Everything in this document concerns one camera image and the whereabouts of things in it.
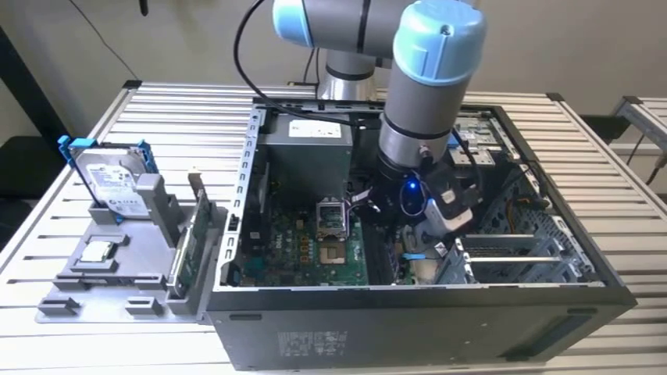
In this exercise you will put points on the grey perforated disk bay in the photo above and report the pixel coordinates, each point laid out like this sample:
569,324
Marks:
520,259

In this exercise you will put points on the black PC case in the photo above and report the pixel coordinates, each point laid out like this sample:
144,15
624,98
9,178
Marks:
364,332

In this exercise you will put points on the black RAM stick blue label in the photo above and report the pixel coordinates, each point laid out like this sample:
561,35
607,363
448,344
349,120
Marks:
393,261

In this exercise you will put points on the metal disk bay cage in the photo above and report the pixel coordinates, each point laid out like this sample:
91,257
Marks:
487,156

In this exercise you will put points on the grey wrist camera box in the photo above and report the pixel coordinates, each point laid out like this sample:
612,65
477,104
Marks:
451,220

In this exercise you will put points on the blue disk carrier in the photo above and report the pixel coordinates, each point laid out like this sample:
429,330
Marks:
455,143

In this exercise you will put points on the silver CPU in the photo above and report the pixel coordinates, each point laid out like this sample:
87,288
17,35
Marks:
95,253

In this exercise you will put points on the grey power supply unit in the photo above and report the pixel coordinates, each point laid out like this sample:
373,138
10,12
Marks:
307,164

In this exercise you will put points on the green graphics card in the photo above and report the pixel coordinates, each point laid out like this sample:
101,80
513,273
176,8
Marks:
195,234

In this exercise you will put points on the metal slat side table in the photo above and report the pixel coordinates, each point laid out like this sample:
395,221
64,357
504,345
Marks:
643,117

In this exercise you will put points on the grey parts rack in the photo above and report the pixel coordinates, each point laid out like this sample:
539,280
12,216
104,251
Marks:
140,242

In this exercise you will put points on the black chair back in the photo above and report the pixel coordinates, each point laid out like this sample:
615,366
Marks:
604,127

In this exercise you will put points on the CPU socket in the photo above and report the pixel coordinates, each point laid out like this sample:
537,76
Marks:
332,254

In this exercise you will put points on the black slanted post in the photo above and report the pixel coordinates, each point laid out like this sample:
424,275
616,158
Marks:
30,78

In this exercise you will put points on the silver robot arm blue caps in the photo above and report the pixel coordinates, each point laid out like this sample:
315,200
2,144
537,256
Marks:
427,97

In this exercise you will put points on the green motherboard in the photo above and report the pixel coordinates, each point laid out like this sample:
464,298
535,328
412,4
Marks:
291,238

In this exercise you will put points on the hard disk in blue carrier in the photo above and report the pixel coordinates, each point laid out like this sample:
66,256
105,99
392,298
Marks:
112,176

